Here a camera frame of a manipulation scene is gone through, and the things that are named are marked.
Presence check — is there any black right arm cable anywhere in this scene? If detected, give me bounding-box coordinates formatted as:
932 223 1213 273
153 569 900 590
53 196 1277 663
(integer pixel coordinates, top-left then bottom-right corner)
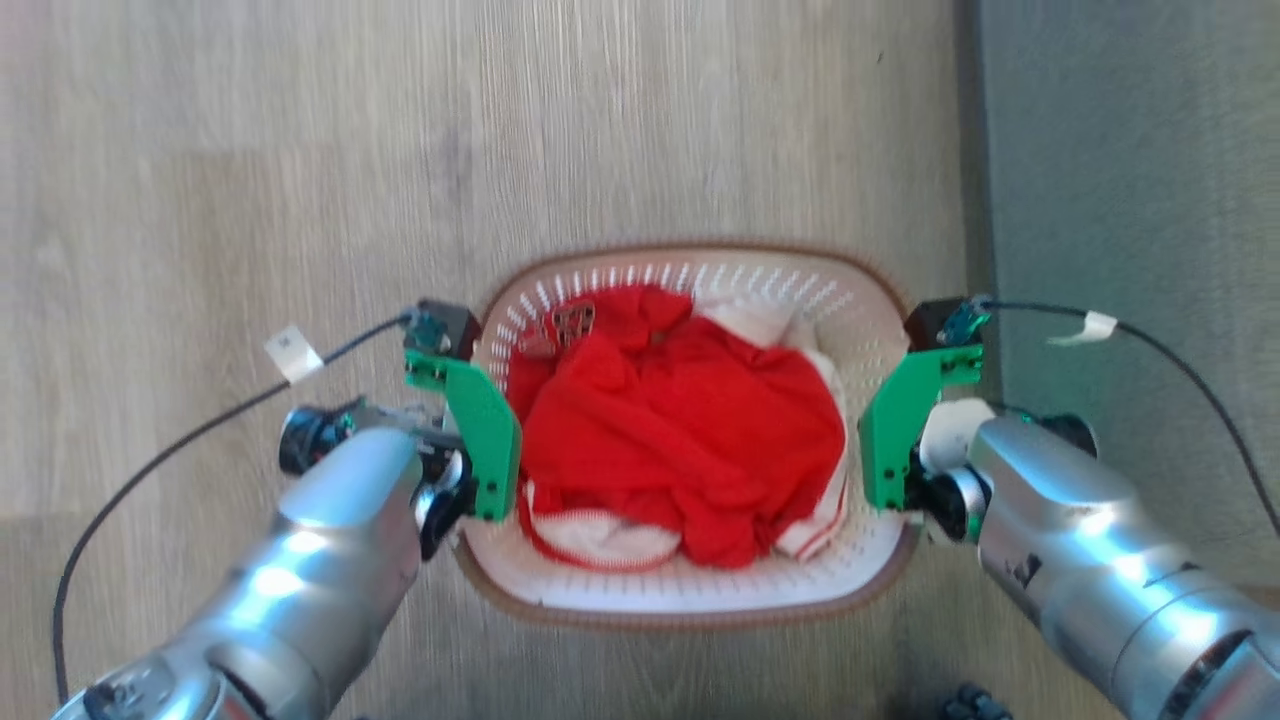
978 298 1280 538

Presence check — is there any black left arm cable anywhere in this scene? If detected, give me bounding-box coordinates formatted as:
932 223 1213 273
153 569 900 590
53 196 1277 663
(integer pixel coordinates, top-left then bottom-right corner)
52 311 417 707

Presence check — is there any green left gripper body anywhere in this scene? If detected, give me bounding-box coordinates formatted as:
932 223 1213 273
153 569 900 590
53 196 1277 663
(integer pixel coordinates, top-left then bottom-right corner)
403 348 524 524

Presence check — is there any grey fabric sofa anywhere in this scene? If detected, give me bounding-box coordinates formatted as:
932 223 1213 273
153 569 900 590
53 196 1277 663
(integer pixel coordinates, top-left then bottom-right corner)
962 0 1280 589

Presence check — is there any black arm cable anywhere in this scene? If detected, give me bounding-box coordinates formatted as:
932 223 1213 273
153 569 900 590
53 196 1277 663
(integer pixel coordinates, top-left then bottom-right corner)
978 298 1280 538
52 311 417 707

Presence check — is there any white cable tag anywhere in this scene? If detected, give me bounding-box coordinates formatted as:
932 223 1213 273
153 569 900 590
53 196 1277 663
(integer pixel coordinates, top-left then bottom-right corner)
264 324 324 385
1046 310 1119 348

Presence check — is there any white laundry basket brown rim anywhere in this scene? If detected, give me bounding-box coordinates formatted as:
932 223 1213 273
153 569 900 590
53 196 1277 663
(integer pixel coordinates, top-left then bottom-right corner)
452 240 923 631

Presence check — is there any white garment with red stripes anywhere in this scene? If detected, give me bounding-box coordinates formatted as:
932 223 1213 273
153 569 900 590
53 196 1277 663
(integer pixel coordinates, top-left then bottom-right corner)
520 298 853 572

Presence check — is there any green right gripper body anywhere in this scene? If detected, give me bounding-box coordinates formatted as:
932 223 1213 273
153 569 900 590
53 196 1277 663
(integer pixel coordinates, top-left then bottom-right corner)
857 343 987 512

